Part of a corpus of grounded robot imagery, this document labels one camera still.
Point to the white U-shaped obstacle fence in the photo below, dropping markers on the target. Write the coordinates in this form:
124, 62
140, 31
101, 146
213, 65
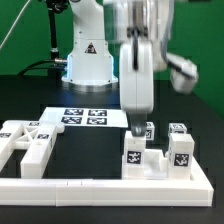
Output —
121, 192

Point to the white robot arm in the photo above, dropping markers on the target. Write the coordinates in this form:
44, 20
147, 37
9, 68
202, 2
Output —
142, 28

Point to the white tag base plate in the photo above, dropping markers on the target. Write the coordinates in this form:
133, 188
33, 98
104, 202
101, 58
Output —
86, 117

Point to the white chair seat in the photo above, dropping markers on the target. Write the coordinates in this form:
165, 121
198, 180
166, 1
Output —
155, 166

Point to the black camera stand pole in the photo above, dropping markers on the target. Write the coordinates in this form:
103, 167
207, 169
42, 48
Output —
54, 7

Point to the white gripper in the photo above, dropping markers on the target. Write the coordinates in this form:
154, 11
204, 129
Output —
136, 86

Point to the white chair back frame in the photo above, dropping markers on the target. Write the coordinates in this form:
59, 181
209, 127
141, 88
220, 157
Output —
36, 138

